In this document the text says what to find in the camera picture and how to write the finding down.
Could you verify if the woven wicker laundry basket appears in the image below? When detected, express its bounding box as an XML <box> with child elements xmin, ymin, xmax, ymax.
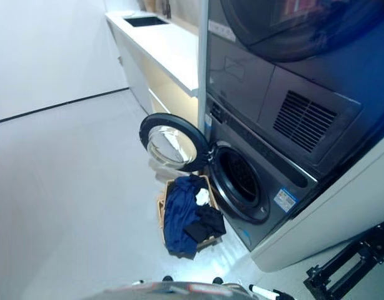
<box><xmin>157</xmin><ymin>176</ymin><xmax>223</xmax><ymax>251</ymax></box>

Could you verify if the energy label sticker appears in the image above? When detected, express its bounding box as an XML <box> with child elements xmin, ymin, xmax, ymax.
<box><xmin>274</xmin><ymin>186</ymin><xmax>297</xmax><ymax>215</ymax></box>

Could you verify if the black garment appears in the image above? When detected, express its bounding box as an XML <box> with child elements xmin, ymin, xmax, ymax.
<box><xmin>183</xmin><ymin>206</ymin><xmax>227</xmax><ymax>243</ymax></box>

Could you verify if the white cabinet side panel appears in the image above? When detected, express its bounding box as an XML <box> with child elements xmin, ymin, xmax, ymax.
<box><xmin>250</xmin><ymin>146</ymin><xmax>384</xmax><ymax>273</ymax></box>

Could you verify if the grey stacked dryer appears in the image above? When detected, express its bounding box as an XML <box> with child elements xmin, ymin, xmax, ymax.
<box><xmin>206</xmin><ymin>0</ymin><xmax>384</xmax><ymax>174</ymax></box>

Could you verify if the black metal stand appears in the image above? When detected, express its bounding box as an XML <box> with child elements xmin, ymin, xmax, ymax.
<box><xmin>303</xmin><ymin>221</ymin><xmax>384</xmax><ymax>300</ymax></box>

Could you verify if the grey front-load washing machine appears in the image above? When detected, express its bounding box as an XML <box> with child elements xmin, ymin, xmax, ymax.
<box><xmin>201</xmin><ymin>93</ymin><xmax>363</xmax><ymax>253</ymax></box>

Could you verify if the black sink basin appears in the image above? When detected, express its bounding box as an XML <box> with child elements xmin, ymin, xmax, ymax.
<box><xmin>123</xmin><ymin>16</ymin><xmax>169</xmax><ymax>28</ymax></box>

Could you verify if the white counter cabinet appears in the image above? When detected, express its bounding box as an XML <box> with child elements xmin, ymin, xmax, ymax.
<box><xmin>105</xmin><ymin>11</ymin><xmax>200</xmax><ymax>125</ymax></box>

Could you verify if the round washing machine door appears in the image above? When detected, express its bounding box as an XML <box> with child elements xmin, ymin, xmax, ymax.
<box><xmin>139</xmin><ymin>112</ymin><xmax>207</xmax><ymax>171</ymax></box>

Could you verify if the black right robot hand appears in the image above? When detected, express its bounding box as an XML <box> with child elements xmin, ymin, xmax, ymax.
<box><xmin>247</xmin><ymin>283</ymin><xmax>288</xmax><ymax>300</ymax></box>

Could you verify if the blue garment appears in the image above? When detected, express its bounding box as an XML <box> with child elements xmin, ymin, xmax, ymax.
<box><xmin>163</xmin><ymin>176</ymin><xmax>204</xmax><ymax>259</ymax></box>

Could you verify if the white small garment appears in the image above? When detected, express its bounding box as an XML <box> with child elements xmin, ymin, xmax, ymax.
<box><xmin>195</xmin><ymin>187</ymin><xmax>210</xmax><ymax>207</ymax></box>

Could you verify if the white vertical cabinet panel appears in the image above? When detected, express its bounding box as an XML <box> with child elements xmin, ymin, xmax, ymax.
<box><xmin>196</xmin><ymin>0</ymin><xmax>210</xmax><ymax>129</ymax></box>

